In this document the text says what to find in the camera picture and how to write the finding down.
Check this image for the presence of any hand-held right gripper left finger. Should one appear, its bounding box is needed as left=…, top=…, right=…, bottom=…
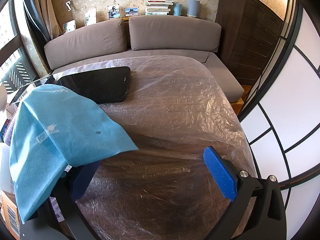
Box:
left=19, top=160, right=101, bottom=240

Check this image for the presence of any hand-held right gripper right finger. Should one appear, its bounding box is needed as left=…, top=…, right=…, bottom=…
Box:
left=203, top=146, right=287, bottom=240

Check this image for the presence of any white printed packet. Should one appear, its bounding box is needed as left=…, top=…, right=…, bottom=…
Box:
left=50, top=197, right=66, bottom=222

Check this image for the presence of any cardboard box with barcode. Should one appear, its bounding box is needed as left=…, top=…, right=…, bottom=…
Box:
left=0, top=189, right=20, bottom=234

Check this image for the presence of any purple ribbed plastic tray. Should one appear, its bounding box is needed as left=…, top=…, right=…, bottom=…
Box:
left=0, top=119, right=17, bottom=147

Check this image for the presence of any grey sofa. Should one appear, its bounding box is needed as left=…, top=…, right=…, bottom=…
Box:
left=44, top=47, right=252, bottom=113

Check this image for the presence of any grey-edged flat device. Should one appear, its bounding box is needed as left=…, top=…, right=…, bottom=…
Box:
left=10, top=74, right=57, bottom=104

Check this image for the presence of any grey sofa cushion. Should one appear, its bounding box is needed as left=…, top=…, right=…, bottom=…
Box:
left=44, top=18, right=128, bottom=70
left=129, top=15, right=222, bottom=53

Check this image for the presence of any dark wooden dresser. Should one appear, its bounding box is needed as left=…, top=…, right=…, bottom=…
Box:
left=216, top=0, right=290, bottom=85

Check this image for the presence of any small photo card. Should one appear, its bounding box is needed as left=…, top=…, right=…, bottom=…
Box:
left=62, top=20, right=76, bottom=33

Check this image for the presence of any tall photo card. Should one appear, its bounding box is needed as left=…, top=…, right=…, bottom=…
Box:
left=85, top=9, right=97, bottom=26

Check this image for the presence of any grey cylinder speaker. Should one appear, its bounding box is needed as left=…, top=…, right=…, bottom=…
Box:
left=187, top=0, right=199, bottom=18

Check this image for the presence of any dark curtain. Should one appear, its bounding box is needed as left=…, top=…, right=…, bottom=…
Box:
left=21, top=0, right=52, bottom=45

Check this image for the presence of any photo of a person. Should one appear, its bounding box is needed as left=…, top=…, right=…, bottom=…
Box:
left=108, top=6, right=120, bottom=19

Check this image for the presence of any window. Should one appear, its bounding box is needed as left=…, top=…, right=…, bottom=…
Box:
left=0, top=0, right=38, bottom=85

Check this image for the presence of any beige curtain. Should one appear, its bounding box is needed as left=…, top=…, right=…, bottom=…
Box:
left=32, top=0, right=63, bottom=40

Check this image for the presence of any stack of books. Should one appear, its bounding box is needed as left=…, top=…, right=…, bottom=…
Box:
left=145, top=0, right=174, bottom=16

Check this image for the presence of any black cable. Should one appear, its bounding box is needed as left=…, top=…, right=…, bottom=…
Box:
left=201, top=17, right=222, bottom=63

